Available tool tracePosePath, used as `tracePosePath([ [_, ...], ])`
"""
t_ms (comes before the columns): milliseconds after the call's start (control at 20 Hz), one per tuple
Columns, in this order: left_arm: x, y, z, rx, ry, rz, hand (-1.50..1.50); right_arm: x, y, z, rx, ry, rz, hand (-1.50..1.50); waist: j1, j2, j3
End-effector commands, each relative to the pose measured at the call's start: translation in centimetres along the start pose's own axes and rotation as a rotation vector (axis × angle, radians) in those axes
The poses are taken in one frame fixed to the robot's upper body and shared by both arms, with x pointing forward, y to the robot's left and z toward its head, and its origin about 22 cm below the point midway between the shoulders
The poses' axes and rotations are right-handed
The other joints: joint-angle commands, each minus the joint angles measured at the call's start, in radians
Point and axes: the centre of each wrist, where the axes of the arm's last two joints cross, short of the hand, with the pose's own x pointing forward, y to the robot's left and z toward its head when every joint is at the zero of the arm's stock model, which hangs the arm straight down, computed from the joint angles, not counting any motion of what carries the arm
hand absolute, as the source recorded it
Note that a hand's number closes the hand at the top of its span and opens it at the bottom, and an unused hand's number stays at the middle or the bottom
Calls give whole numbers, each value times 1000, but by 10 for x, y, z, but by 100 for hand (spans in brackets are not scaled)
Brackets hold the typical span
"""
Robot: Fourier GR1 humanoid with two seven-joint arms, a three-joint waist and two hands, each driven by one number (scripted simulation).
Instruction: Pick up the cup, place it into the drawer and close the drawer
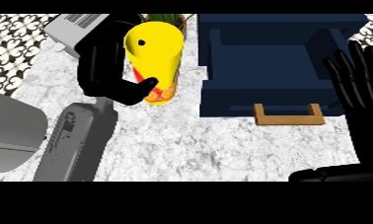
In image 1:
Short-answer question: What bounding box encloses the wooden drawer handle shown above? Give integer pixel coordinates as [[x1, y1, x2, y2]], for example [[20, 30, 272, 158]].
[[252, 103, 327, 126]]

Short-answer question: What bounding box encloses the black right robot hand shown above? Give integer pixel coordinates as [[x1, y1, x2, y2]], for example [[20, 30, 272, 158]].
[[287, 39, 373, 183]]

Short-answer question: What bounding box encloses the grey rounded appliance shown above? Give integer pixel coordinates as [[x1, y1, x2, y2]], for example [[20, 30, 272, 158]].
[[0, 94, 48, 174]]

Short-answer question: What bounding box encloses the navy blue drawer front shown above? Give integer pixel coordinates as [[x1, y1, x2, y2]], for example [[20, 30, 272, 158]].
[[197, 79, 346, 118]]

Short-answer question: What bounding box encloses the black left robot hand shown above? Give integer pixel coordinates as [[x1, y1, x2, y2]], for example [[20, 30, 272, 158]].
[[73, 13, 160, 107]]

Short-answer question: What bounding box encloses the tall yellow cup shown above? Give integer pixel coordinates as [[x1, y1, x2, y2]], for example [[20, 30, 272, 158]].
[[122, 21, 187, 107]]

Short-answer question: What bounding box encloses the navy blue drawer box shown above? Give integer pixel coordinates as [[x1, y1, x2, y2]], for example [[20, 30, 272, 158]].
[[196, 13, 371, 118]]

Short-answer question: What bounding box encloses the green potted plant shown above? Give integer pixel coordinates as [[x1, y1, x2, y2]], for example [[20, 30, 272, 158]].
[[138, 13, 188, 37]]

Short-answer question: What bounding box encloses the grey toaster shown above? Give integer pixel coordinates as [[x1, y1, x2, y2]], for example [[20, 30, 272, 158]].
[[42, 13, 110, 60]]

